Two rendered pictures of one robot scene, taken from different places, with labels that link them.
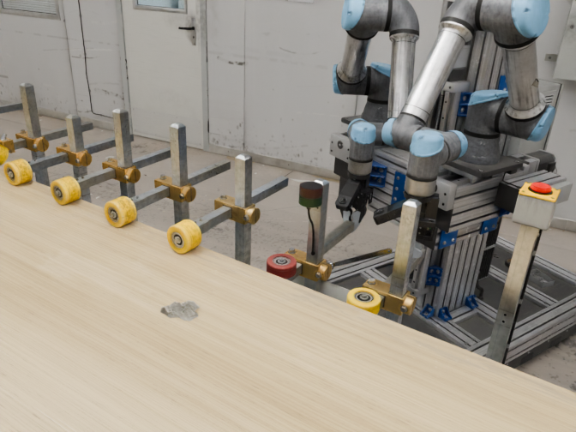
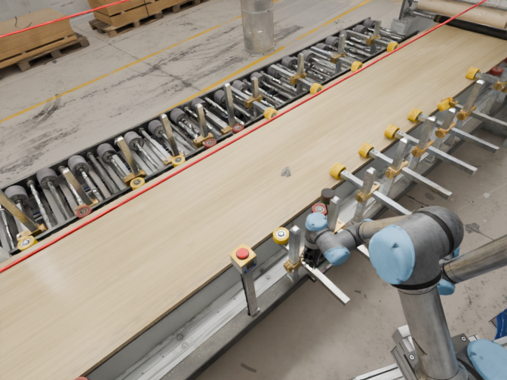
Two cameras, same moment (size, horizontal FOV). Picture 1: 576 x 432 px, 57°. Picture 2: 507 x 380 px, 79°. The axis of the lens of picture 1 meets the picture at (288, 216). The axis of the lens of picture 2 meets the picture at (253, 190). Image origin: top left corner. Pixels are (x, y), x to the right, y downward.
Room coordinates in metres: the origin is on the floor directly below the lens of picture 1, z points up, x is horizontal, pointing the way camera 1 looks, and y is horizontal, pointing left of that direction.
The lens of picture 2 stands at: (1.29, -1.01, 2.17)
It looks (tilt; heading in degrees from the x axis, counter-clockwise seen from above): 48 degrees down; 114
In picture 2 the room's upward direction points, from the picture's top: 6 degrees counter-clockwise
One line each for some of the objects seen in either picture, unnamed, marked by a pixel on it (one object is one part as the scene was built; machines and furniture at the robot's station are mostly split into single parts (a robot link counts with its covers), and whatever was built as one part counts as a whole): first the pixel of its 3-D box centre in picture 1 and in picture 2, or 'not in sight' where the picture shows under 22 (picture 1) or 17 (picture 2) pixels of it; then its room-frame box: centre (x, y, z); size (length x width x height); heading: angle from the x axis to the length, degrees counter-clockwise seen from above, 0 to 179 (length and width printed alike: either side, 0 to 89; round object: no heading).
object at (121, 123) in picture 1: (126, 177); (419, 152); (1.67, 0.56, 0.93); 0.04 x 0.04 x 0.48; 58
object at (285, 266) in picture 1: (280, 277); (318, 215); (1.20, 0.01, 0.85); 0.08 x 0.08 x 0.11
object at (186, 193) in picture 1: (175, 189); (396, 169); (1.55, 0.36, 0.95); 0.14 x 0.06 x 0.05; 58
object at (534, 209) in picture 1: (535, 207); (243, 259); (1.01, -0.51, 1.18); 0.07 x 0.07 x 0.08; 58
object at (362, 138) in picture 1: (362, 141); not in sight; (1.58, -0.22, 1.12); 0.09 x 0.08 x 0.11; 0
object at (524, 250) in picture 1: (508, 309); (249, 290); (1.00, -0.52, 0.93); 0.05 x 0.05 x 0.45; 58
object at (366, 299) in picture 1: (361, 315); (281, 239); (1.05, -0.19, 0.85); 0.08 x 0.08 x 0.11
